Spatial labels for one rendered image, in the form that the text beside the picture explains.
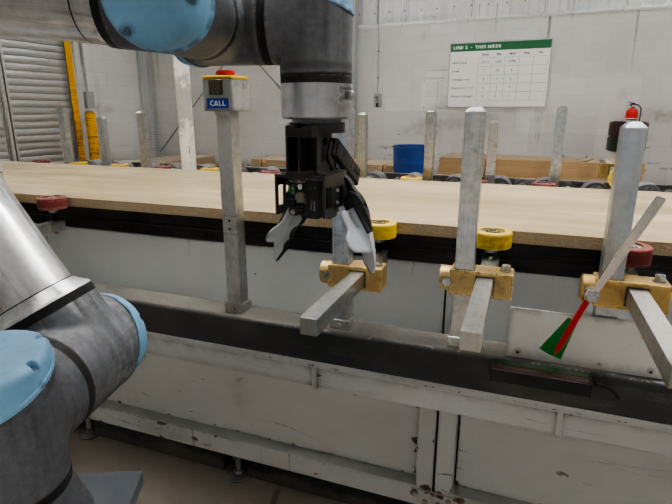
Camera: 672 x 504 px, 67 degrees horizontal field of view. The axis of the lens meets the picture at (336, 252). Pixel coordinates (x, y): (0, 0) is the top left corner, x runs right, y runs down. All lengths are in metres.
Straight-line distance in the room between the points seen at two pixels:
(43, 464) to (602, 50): 7.95
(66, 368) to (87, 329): 0.08
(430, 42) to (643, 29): 2.82
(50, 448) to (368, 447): 0.99
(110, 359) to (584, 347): 0.80
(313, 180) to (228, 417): 1.20
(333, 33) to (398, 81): 7.92
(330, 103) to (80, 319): 0.48
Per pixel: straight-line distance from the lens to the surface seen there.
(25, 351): 0.73
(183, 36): 0.52
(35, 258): 0.85
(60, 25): 0.60
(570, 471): 1.48
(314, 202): 0.62
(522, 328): 1.01
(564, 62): 8.17
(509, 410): 1.13
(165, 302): 1.31
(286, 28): 0.63
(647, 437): 1.17
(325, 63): 0.63
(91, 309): 0.84
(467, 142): 0.95
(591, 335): 1.02
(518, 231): 1.16
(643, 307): 0.91
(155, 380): 1.82
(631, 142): 0.96
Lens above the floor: 1.15
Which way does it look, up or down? 16 degrees down
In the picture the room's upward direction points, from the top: straight up
